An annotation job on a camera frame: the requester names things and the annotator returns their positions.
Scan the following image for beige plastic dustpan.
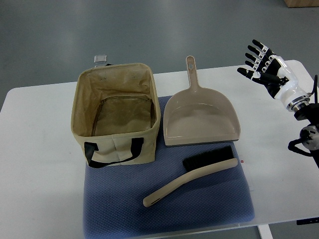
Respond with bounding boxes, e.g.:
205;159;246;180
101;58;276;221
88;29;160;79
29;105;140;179
162;56;241;146

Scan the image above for wooden box corner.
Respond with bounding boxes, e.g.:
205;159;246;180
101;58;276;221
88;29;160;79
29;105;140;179
284;0;319;8

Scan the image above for beige fabric bag black handles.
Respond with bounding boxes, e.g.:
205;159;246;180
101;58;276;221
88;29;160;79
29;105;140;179
71;63;161;168

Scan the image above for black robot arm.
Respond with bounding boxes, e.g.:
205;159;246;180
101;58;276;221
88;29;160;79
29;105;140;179
288;103;319;167

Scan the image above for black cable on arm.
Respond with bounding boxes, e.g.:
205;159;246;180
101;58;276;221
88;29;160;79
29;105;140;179
309;74;319;104

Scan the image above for white table leg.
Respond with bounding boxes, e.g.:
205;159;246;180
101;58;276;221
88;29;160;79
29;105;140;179
257;224;273;239

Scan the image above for small metal plate on floor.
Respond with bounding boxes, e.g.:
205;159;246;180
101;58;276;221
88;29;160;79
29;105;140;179
94;54;107;64

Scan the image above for blue textured mat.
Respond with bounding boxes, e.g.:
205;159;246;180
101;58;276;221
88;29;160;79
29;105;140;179
83;96;255;238

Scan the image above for beige hand broom black bristles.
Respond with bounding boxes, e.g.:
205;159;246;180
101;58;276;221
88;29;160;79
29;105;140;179
143;146;238;207

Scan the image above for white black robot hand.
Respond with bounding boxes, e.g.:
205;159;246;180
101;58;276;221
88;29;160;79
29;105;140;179
237;39;310;112

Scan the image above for black table control panel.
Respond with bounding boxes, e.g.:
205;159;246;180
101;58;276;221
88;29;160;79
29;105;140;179
296;217;319;226

